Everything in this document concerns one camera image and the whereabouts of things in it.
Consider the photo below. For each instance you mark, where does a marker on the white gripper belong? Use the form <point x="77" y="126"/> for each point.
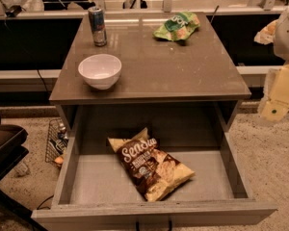
<point x="288" y="38"/>

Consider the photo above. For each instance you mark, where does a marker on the brown chip bag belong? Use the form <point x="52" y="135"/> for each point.
<point x="154" y="172"/>

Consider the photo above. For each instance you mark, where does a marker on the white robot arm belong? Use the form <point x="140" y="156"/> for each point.
<point x="281" y="39"/>

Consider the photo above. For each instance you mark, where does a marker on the green chip bag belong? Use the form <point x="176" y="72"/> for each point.
<point x="179" y="27"/>

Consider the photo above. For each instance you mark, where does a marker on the grey cabinet with counter top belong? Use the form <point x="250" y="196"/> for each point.
<point x="152" y="70"/>

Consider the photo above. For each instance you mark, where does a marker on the open grey top drawer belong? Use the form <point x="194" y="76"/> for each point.
<point x="95" y="192"/>

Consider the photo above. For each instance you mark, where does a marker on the white bowl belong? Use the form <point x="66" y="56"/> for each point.
<point x="100" y="71"/>

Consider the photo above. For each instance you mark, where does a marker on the blue silver drink can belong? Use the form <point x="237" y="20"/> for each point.
<point x="96" y="18"/>

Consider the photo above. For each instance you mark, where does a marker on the black chair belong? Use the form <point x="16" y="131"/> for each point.
<point x="12" y="152"/>

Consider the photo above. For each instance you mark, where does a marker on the black drawer handle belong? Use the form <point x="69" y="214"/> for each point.
<point x="140" y="226"/>

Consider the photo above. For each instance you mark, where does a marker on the wire basket with items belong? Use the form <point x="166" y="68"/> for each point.
<point x="56" y="144"/>

